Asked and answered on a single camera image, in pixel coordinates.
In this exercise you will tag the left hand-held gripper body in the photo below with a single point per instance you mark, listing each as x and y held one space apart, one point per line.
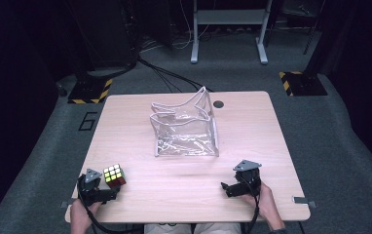
90 190

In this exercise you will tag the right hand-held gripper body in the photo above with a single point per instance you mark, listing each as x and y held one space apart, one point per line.
248 178

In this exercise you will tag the colourful puzzle cube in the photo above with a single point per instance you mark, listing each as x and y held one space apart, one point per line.
114 175

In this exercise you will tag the clear plastic zipper bag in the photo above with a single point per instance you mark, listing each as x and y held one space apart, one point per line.
187 136

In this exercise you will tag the person's left hand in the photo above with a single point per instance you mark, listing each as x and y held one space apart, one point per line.
81 217

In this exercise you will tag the person's right hand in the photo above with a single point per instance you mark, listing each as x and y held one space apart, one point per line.
267 206

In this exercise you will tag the person's light trousers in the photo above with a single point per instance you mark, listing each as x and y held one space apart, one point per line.
174 228

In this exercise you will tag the dark equipment cabinet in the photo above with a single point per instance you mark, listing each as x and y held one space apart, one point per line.
106 29

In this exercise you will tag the grey metal table bracket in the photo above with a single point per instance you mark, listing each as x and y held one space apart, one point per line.
304 201
66 204

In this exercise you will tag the black base plate striped edge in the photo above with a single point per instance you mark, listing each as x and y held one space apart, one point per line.
88 91
304 84

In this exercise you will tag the white metal stand frame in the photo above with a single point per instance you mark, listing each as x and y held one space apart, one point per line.
229 17

